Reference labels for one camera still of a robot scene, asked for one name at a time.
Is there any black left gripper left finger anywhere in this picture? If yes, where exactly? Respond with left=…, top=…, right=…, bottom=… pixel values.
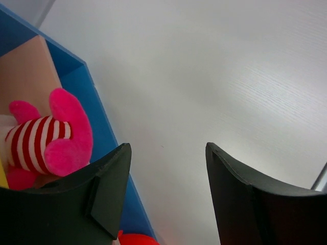
left=1, top=143, right=132, bottom=244

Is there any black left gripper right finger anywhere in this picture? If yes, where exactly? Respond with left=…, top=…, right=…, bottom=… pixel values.
left=205, top=142, right=326, bottom=244

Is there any red plush whale in shelf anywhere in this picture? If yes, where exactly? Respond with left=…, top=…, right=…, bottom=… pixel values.
left=118, top=230, right=159, bottom=245

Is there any colourful wooden toy shelf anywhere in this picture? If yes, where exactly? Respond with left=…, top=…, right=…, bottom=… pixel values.
left=1, top=6, right=156, bottom=240

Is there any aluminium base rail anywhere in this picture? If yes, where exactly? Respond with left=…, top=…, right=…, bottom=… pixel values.
left=311, top=163, right=327, bottom=193

